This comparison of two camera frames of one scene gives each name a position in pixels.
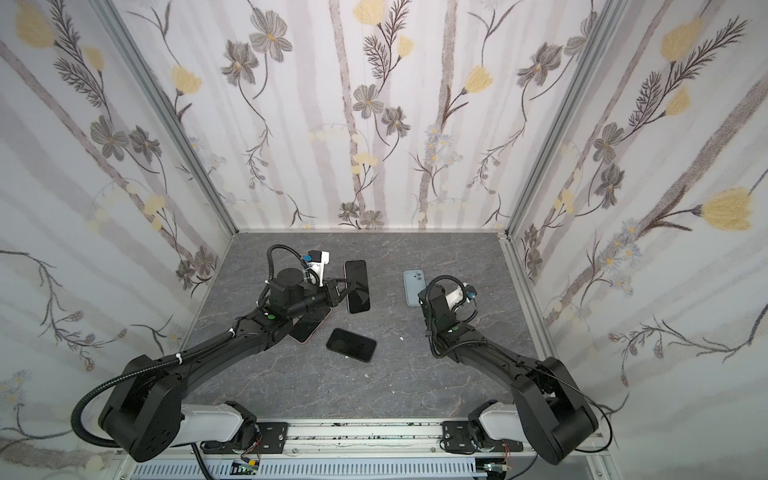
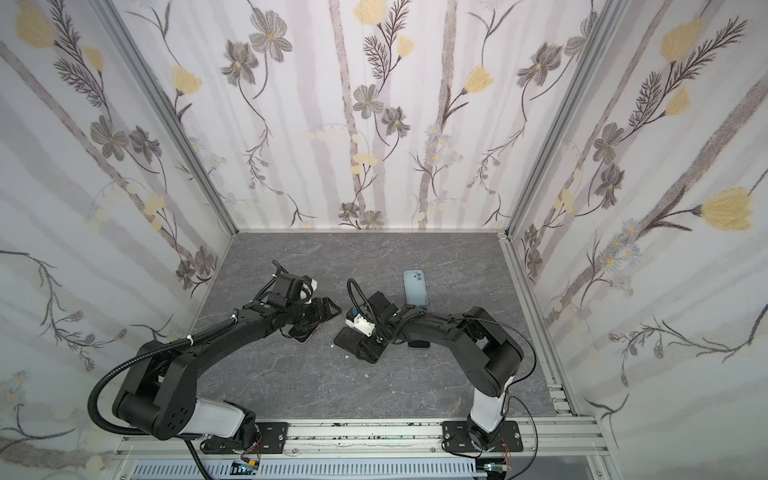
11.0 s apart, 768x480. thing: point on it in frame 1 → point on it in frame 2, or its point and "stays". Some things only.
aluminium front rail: x=289 y=441 stays
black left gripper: x=330 y=292 → x=317 y=310
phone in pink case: x=306 y=326 stays
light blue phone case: x=414 y=281 stays
